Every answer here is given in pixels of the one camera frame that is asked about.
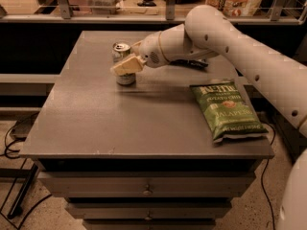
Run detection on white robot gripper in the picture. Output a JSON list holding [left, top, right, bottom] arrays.
[[110, 24, 205, 76]]

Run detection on top drawer with knob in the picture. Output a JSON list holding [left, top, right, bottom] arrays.
[[38, 172, 255, 198]]

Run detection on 7up soda can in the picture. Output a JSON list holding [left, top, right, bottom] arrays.
[[111, 41, 137, 86]]

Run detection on green Kettle jalapeno chips bag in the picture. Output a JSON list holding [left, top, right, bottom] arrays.
[[190, 80, 267, 143]]

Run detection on grey drawer cabinet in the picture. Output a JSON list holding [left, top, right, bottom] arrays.
[[22, 32, 272, 230]]

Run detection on drawer with knob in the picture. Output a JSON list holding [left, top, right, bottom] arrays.
[[66, 203, 231, 219], [38, 172, 255, 198]]

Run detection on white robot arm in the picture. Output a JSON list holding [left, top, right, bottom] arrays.
[[111, 5, 307, 136]]

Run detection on black cables on left floor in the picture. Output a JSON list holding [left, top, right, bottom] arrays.
[[0, 112, 52, 230]]

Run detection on middle drawer with knob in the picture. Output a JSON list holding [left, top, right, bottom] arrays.
[[66, 203, 231, 219]]

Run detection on blue Kettle chips bag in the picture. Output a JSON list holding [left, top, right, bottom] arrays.
[[170, 59, 208, 70]]

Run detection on black cable right of cabinet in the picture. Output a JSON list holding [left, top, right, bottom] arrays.
[[259, 122, 277, 230]]

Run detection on black metal stand leg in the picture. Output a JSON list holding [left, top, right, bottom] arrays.
[[0, 164, 37, 219]]

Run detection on grey metal railing frame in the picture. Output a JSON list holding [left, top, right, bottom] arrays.
[[0, 0, 307, 25]]

